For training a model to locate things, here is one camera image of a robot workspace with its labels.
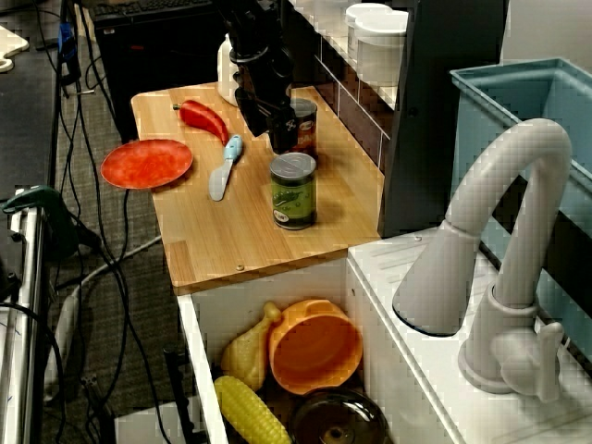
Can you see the labelled white lid jar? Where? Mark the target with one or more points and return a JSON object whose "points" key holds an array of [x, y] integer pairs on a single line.
{"points": [[353, 23]]}

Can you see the orange toy pot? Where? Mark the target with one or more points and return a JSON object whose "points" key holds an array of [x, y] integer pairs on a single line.
{"points": [[314, 351]]}

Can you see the dark glass pot lid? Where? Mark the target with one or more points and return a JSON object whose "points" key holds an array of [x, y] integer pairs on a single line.
{"points": [[342, 416]]}

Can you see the white power strip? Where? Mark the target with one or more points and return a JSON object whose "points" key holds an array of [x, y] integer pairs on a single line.
{"points": [[62, 333]]}

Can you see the white cutting board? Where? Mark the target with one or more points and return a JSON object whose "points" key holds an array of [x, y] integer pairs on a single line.
{"points": [[11, 46]]}

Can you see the red toy chili pepper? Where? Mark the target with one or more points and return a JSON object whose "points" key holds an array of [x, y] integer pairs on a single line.
{"points": [[203, 118]]}

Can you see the black tiled shelf unit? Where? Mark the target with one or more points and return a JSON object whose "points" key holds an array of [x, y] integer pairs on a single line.
{"points": [[439, 139]]}

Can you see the black computer case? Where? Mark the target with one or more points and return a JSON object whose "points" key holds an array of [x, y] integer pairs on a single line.
{"points": [[152, 60]]}

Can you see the black keyboard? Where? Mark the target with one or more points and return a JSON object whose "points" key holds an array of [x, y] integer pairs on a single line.
{"points": [[152, 7]]}

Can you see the yellow toy corn cob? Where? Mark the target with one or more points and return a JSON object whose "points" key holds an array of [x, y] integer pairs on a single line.
{"points": [[250, 411]]}

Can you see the metal frame rail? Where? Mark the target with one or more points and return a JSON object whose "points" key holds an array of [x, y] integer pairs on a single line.
{"points": [[25, 324]]}

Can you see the green pea label can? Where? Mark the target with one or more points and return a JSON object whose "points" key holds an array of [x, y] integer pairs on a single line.
{"points": [[293, 199]]}

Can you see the orange red round plate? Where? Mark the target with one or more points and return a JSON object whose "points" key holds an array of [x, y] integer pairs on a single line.
{"points": [[145, 164]]}

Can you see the brown orange label can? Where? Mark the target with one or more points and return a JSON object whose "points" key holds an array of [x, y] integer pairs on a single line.
{"points": [[307, 134]]}

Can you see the white toy sink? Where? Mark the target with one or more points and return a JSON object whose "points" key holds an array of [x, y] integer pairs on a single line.
{"points": [[393, 263]]}

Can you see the blue plastic bin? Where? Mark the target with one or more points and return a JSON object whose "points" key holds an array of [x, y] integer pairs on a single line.
{"points": [[490, 120]]}

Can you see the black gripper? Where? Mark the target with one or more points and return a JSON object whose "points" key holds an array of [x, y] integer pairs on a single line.
{"points": [[263, 83]]}

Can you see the plain white lid jar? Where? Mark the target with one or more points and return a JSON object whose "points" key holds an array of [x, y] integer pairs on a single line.
{"points": [[381, 51]]}

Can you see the yellow toy chicken drumstick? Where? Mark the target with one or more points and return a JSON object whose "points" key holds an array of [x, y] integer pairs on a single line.
{"points": [[245, 356]]}

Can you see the white plastic jug bottle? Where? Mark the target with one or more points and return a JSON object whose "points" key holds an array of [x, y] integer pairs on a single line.
{"points": [[225, 74]]}

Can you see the grey toy faucet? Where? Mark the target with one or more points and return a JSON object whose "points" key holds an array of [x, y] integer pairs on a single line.
{"points": [[513, 277]]}

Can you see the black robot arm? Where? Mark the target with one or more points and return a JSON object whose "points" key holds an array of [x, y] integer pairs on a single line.
{"points": [[250, 28]]}

